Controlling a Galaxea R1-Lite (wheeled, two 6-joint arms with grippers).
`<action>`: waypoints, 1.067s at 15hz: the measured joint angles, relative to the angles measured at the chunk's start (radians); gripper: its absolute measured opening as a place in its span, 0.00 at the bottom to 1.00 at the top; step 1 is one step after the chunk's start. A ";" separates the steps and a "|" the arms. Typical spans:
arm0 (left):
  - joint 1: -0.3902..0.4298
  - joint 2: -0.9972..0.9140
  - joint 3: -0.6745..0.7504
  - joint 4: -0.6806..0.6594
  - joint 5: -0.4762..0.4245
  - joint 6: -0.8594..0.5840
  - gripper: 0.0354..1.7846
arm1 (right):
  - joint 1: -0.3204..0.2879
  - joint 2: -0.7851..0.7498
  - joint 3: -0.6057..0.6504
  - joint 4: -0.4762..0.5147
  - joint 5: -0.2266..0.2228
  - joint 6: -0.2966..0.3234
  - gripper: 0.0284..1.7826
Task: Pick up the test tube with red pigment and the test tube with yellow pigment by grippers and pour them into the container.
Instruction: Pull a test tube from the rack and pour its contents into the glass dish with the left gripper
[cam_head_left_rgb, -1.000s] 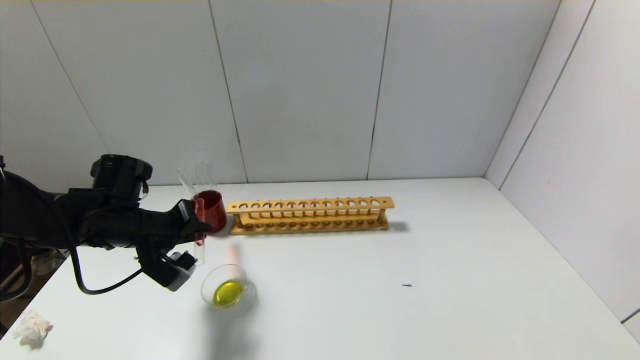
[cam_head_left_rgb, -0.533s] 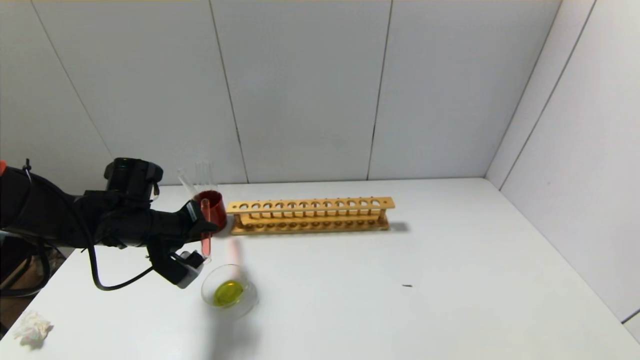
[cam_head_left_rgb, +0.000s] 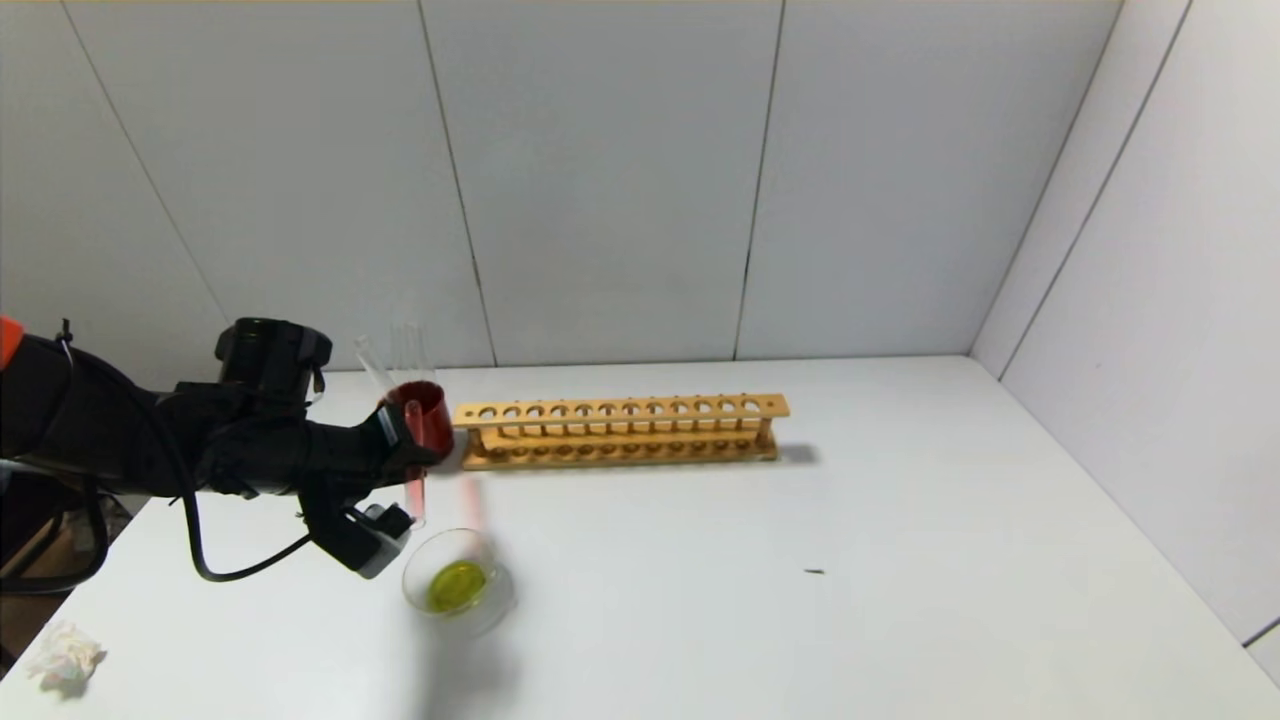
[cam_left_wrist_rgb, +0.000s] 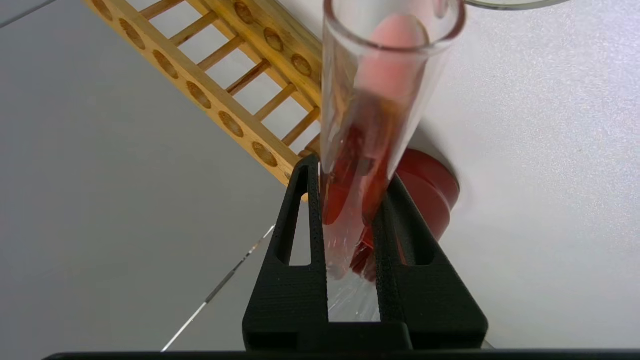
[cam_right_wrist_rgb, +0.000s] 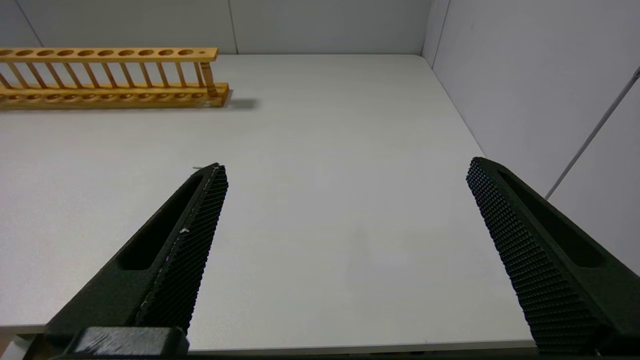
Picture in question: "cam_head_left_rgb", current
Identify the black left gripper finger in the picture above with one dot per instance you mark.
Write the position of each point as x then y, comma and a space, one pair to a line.
412, 460
402, 425

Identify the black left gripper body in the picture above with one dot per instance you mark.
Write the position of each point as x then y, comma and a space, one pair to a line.
389, 428

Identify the red pigment glass test tube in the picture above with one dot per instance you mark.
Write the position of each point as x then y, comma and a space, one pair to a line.
415, 500

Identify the yellow pigment glass test tube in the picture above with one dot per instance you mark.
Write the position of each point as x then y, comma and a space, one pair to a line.
373, 365

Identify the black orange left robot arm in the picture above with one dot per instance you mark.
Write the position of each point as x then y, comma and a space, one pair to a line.
110, 430

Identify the empty clear glass tube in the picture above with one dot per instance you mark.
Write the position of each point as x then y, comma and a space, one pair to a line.
412, 350

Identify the wooden test tube rack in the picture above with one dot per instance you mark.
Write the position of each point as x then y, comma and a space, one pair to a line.
620, 410

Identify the dark red cup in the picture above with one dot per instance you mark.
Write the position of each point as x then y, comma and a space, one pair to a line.
440, 420

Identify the clear glass dish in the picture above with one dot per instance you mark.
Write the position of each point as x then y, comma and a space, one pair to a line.
455, 590

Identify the crumpled white tissue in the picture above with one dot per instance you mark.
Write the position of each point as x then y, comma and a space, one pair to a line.
66, 657

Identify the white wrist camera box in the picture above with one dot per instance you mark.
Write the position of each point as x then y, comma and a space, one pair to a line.
378, 545

